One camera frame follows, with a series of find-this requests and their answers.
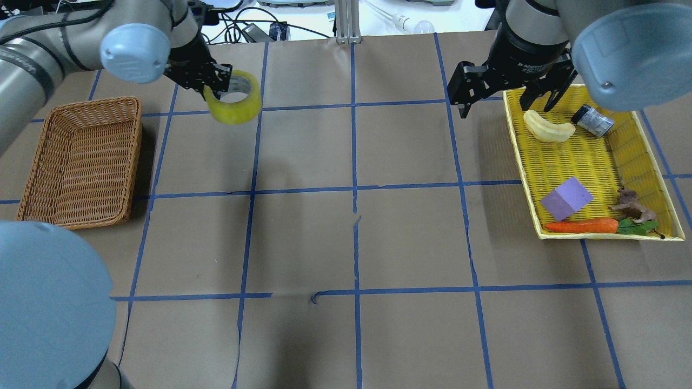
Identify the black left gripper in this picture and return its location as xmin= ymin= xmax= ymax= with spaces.
xmin=164 ymin=41 xmax=232 ymax=99

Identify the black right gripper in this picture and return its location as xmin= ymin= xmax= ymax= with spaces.
xmin=447 ymin=32 xmax=578 ymax=119

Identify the yellow clear tape roll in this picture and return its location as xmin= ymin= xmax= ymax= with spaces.
xmin=203 ymin=70 xmax=262 ymax=125

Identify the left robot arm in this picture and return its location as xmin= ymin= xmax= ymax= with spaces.
xmin=2 ymin=1 xmax=232 ymax=388

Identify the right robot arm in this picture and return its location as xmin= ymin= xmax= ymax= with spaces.
xmin=447 ymin=1 xmax=691 ymax=118

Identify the pale croissant toy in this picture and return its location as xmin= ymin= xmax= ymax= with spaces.
xmin=522 ymin=109 xmax=576 ymax=143

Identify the black power adapter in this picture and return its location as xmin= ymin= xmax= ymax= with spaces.
xmin=241 ymin=22 xmax=289 ymax=43

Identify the small black labelled can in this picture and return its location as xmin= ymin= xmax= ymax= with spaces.
xmin=570 ymin=104 xmax=615 ymax=138

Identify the purple foam cube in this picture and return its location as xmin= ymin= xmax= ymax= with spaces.
xmin=540 ymin=176 xmax=595 ymax=222

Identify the yellow woven tray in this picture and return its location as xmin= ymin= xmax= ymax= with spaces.
xmin=502 ymin=88 xmax=686 ymax=242

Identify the light bulb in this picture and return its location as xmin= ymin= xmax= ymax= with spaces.
xmin=390 ymin=14 xmax=436 ymax=35

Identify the orange toy carrot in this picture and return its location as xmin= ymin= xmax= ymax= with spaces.
xmin=544 ymin=217 xmax=620 ymax=234

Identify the brown toy animal figure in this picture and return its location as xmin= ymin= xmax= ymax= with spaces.
xmin=608 ymin=187 xmax=658 ymax=224

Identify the brown wicker basket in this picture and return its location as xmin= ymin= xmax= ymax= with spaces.
xmin=16 ymin=96 xmax=143 ymax=230

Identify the aluminium frame post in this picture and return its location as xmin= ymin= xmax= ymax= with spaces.
xmin=334 ymin=0 xmax=362 ymax=44

